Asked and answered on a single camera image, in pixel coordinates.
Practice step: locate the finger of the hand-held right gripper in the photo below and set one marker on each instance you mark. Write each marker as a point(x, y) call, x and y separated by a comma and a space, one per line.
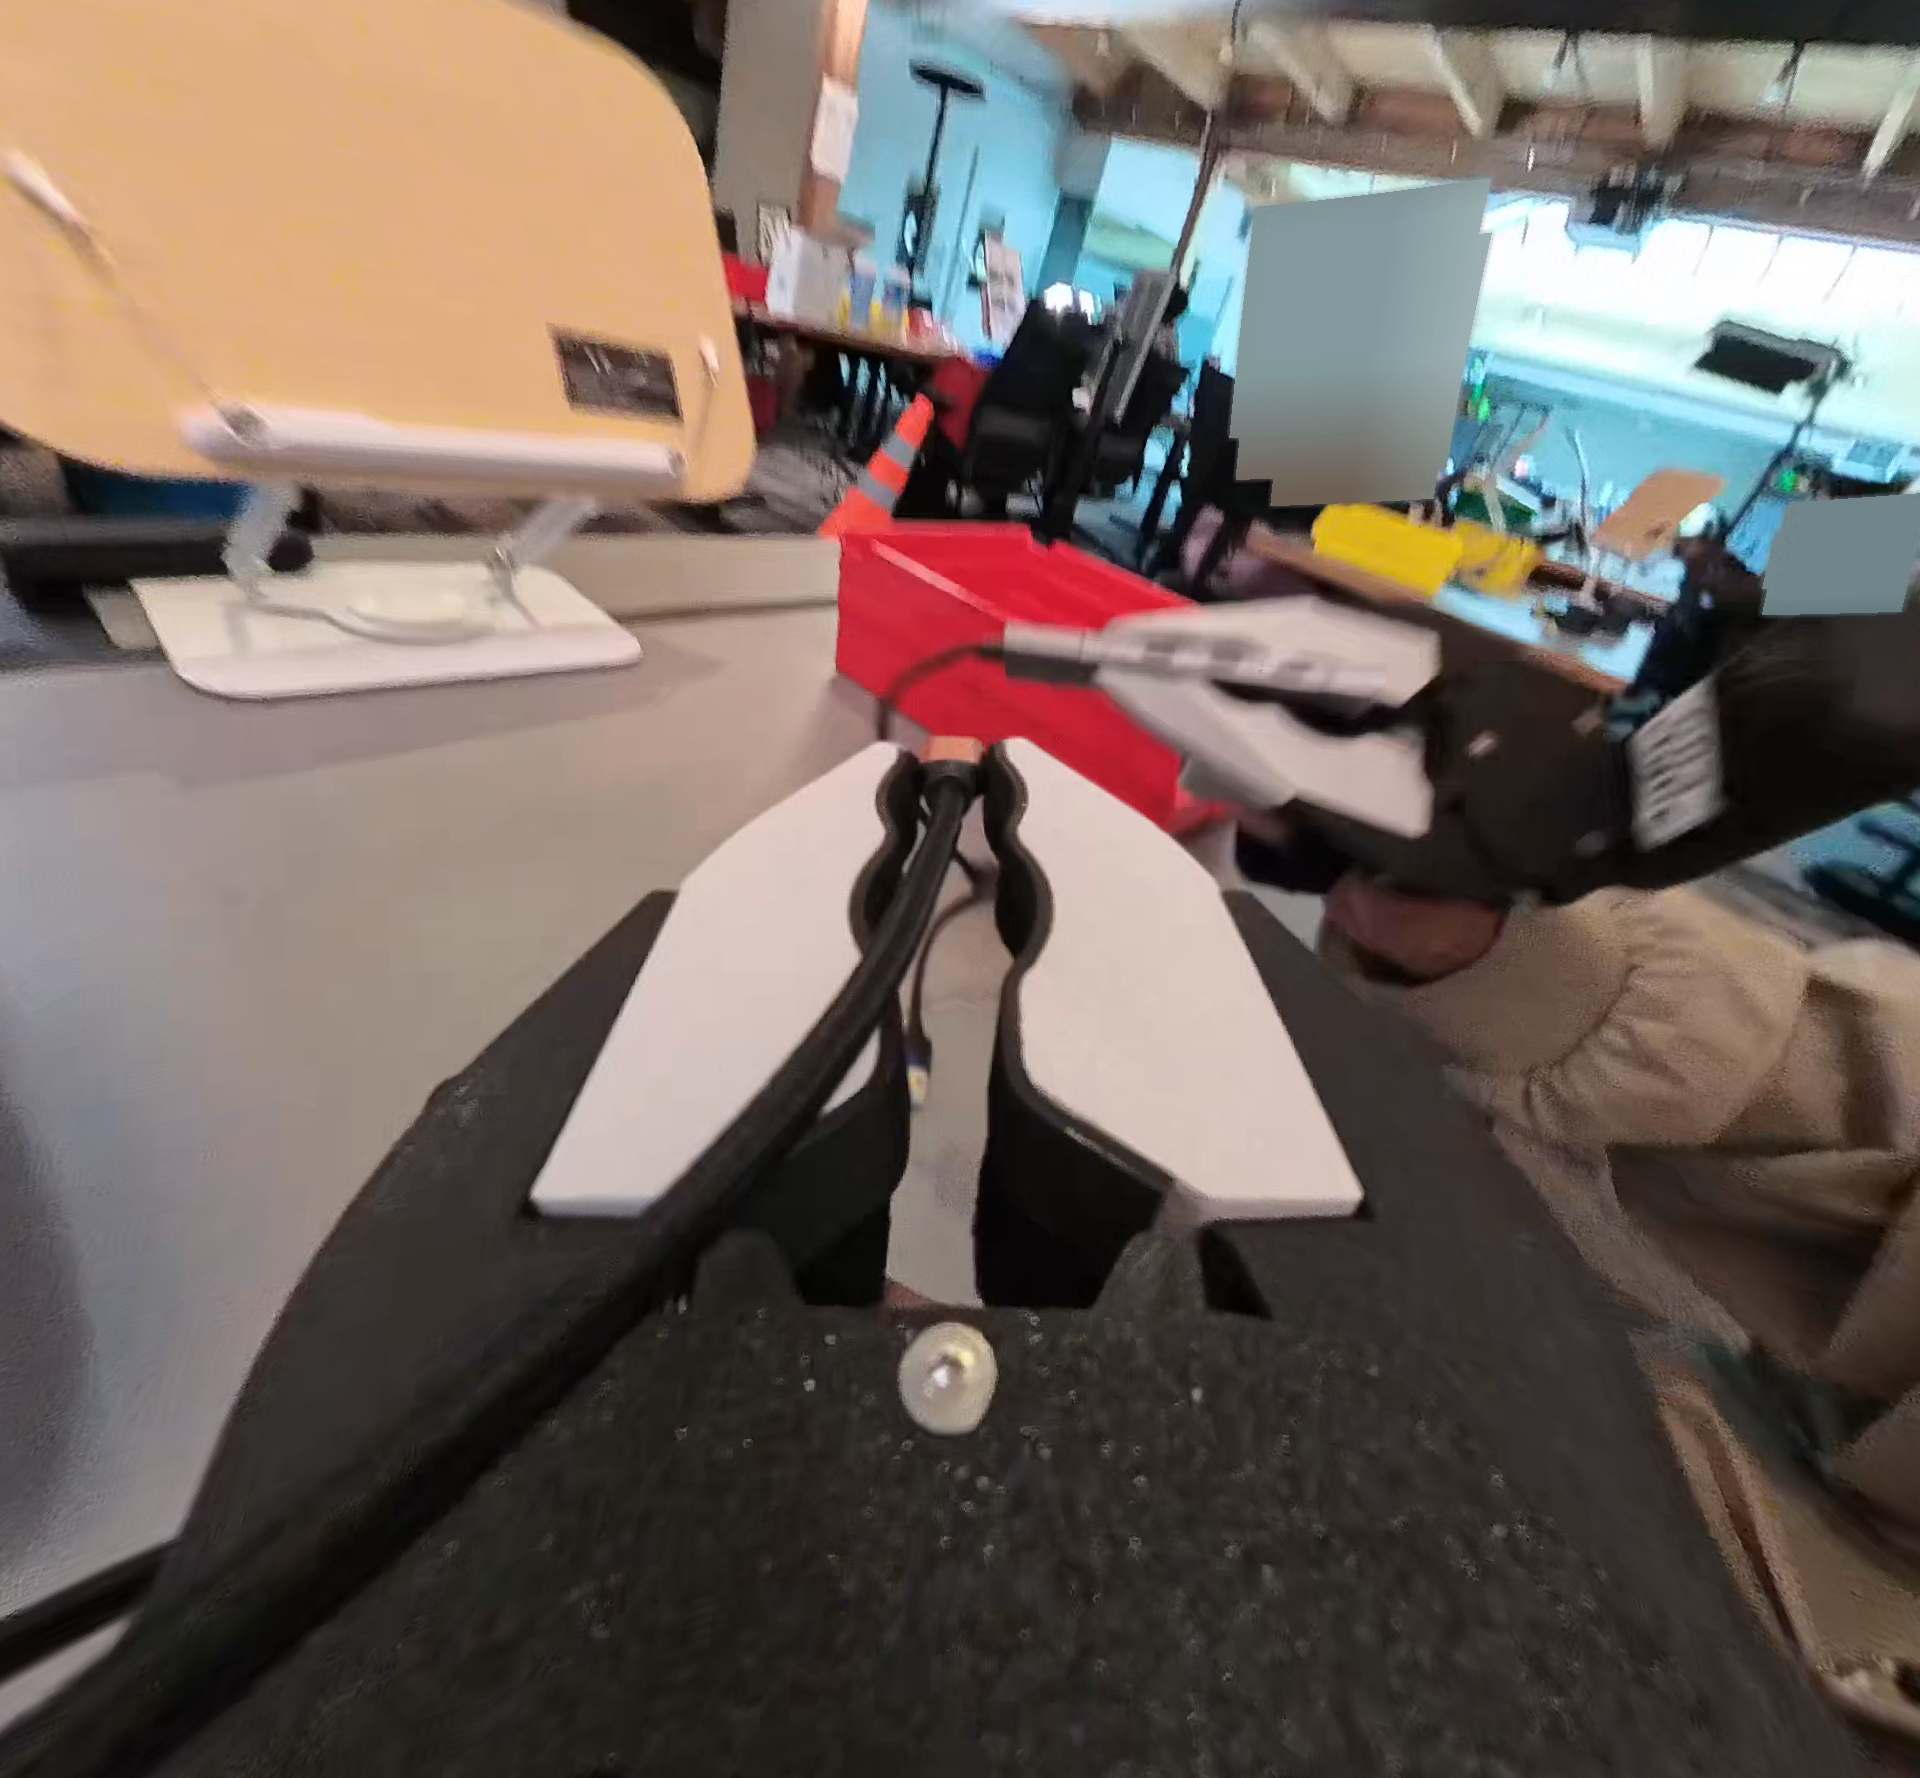
point(1291, 644)
point(1321, 774)

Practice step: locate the person's right forearm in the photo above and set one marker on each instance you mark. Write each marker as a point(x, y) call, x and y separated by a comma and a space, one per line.
point(1649, 1028)

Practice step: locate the red plastic bin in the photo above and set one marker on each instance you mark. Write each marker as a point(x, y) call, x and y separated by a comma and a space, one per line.
point(960, 592)

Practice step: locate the black floor lamp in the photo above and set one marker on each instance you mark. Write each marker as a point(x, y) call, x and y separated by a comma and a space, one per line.
point(946, 80)

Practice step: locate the orange traffic cone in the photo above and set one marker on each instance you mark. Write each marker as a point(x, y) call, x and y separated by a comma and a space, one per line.
point(888, 475)

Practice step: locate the person's right hand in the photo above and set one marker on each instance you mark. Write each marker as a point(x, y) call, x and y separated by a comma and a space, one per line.
point(1409, 940)

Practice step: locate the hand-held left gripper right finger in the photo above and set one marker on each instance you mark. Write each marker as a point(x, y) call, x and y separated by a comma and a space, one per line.
point(1186, 1057)

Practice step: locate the yellow plastic bin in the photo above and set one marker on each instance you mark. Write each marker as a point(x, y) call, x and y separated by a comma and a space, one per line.
point(1500, 562)
point(1382, 549)

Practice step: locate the black office chair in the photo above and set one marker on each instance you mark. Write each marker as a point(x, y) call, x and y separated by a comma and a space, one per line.
point(1034, 399)

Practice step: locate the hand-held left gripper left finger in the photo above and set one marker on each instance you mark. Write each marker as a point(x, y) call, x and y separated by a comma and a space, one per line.
point(706, 1028)

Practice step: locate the person's beige jacket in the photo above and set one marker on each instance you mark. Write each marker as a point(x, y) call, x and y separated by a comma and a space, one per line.
point(1799, 1282)

